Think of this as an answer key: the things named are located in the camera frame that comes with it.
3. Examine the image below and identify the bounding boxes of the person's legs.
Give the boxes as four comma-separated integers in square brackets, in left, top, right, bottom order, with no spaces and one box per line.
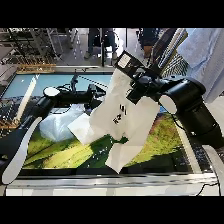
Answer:
[83,27,119,61]

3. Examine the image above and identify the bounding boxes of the black cable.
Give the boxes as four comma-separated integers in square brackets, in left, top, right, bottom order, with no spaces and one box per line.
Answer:
[196,181,220,197]

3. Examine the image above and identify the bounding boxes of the white garment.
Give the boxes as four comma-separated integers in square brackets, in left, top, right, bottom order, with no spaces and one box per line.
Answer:
[39,103,90,143]

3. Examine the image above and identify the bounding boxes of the white T-shirt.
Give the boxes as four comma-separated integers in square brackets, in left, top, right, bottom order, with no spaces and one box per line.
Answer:
[67,68,162,175]

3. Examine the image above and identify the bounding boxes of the light blue shirt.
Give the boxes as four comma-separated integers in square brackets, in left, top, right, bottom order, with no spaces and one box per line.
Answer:
[176,27,224,105]

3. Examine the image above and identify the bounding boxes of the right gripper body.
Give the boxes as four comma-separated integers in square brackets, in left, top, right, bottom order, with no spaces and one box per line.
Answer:
[125,75,158,105]

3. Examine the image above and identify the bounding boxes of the striped garment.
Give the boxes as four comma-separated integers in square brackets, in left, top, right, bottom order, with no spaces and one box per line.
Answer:
[151,27,192,80]

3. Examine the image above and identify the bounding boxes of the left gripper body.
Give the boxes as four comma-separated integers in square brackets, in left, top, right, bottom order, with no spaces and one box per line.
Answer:
[86,83,104,111]

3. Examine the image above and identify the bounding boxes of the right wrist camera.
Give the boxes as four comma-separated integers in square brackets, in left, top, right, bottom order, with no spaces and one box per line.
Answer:
[114,49,162,81]

